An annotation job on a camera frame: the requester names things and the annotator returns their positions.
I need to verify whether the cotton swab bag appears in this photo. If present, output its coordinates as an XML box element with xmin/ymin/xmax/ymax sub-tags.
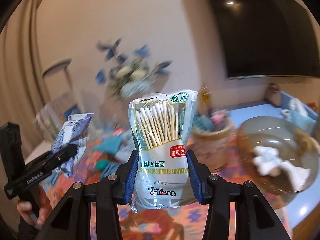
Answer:
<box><xmin>128</xmin><ymin>89</ymin><xmax>197</xmax><ymax>211</ymax></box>

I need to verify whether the left hand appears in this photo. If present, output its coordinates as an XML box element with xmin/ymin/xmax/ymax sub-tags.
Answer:
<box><xmin>16</xmin><ymin>186</ymin><xmax>53</xmax><ymax>226</ymax></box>

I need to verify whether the white crumpled tissue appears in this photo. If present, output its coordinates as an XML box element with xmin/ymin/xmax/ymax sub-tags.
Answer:
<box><xmin>252</xmin><ymin>146</ymin><xmax>310</xmax><ymax>192</ymax></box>

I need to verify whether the round glass bowl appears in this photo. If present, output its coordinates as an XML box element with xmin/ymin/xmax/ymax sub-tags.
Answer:
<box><xmin>238</xmin><ymin>116</ymin><xmax>319</xmax><ymax>195</ymax></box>

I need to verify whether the floral orange tablecloth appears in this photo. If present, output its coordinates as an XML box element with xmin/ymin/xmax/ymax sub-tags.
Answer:
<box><xmin>44</xmin><ymin>127</ymin><xmax>293</xmax><ymax>240</ymax></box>

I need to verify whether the blue folded sock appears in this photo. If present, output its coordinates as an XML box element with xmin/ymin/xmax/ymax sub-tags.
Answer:
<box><xmin>93</xmin><ymin>135</ymin><xmax>121</xmax><ymax>155</ymax></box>

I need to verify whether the woven basket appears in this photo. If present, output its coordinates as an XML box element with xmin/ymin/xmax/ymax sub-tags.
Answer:
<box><xmin>188</xmin><ymin>111</ymin><xmax>233</xmax><ymax>172</ymax></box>

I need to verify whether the amber glass bottle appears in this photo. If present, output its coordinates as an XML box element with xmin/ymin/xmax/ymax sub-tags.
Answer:
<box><xmin>200</xmin><ymin>84</ymin><xmax>213</xmax><ymax>113</ymax></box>

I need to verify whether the black monitor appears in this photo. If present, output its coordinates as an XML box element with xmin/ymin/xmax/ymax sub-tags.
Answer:
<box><xmin>209</xmin><ymin>0</ymin><xmax>319</xmax><ymax>79</ymax></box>

